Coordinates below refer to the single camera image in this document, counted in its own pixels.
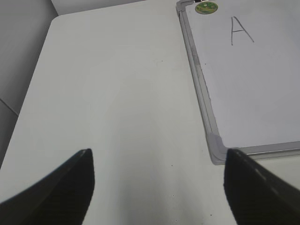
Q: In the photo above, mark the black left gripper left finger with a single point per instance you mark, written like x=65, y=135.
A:
x=60, y=198

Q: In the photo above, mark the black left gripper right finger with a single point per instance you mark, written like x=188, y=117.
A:
x=256, y=196

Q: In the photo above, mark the round green magnet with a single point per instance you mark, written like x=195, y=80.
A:
x=206, y=7

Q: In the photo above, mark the white board with grey frame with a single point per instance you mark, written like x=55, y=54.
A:
x=245, y=64

